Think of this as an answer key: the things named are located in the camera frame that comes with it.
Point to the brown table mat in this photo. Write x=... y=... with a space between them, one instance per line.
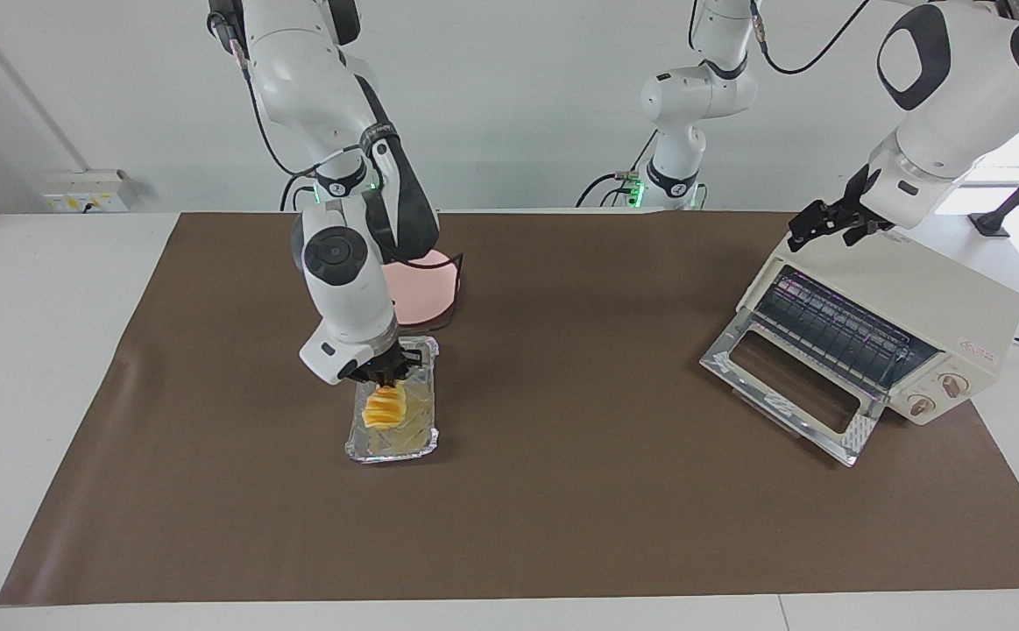
x=562 y=491

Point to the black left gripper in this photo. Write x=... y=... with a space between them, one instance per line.
x=842 y=209

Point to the glass oven door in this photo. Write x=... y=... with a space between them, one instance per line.
x=859 y=431

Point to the aluminium foil tray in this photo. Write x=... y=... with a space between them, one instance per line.
x=421 y=421

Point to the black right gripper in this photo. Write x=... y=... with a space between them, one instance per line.
x=386 y=359

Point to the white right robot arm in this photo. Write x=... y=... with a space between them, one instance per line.
x=343 y=263

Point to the white toaster oven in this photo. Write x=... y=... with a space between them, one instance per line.
x=938 y=298

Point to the cream oven knob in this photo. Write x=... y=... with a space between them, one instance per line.
x=921 y=405
x=953 y=384

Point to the pink round plate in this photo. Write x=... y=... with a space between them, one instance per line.
x=426 y=289

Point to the golden bread loaf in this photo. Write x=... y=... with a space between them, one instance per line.
x=385 y=410

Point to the black camera stand base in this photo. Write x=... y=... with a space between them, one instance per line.
x=1013 y=202

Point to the white wall power socket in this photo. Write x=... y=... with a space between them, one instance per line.
x=88 y=191

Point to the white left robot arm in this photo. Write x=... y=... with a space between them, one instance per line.
x=956 y=88

